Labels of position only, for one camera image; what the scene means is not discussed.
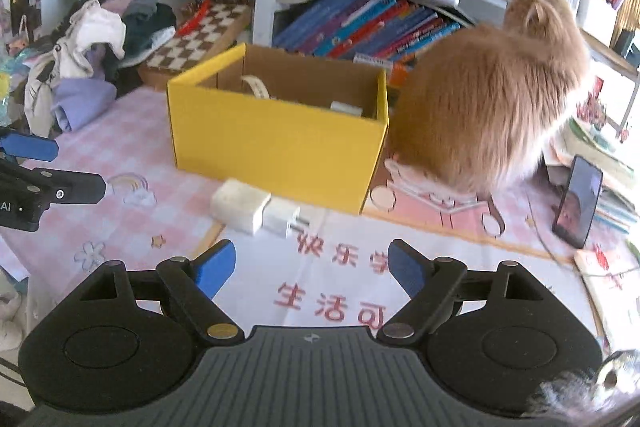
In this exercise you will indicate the black smartphone on stand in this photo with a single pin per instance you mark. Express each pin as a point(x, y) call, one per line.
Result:
point(579, 202)

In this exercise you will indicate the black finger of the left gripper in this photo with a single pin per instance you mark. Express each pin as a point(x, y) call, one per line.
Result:
point(63, 187)

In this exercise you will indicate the open booklet with red print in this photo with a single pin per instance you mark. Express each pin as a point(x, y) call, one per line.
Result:
point(612, 280)

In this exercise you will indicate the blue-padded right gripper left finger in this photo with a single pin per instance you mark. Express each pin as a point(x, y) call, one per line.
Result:
point(190, 288)

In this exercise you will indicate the small white plug charger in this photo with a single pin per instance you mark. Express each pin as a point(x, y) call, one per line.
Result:
point(282, 217)

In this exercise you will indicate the orange fluffy cat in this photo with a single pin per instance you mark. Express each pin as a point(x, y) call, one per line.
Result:
point(481, 104)

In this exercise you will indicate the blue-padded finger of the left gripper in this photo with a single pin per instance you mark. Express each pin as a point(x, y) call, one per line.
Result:
point(15, 145)

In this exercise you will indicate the checkered chess board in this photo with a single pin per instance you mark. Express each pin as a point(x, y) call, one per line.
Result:
point(217, 31)

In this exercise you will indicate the pile of clothes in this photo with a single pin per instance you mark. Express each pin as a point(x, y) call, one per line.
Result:
point(93, 42)

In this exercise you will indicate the large white power adapter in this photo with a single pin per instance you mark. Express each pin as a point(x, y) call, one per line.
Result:
point(239, 206)

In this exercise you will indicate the yellow cardboard box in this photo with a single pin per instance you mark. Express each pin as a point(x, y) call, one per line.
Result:
point(292, 145)

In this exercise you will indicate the row of colourful books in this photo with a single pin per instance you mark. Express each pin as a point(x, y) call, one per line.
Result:
point(393, 33)

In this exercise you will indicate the stack of papers and books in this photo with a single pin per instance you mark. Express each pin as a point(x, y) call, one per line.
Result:
point(618, 205)

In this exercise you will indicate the purple folded cloth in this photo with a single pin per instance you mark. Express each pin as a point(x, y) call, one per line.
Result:
point(78, 101)

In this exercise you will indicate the pink cartoon table mat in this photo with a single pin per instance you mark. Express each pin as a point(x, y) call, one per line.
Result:
point(331, 271)

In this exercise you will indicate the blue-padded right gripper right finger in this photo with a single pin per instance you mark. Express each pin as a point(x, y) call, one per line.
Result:
point(432, 287)

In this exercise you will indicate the white Pikachu power strip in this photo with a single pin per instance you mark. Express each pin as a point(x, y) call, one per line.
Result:
point(256, 86)

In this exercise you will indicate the white square charger block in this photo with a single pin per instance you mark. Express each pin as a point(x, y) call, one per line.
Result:
point(344, 108)

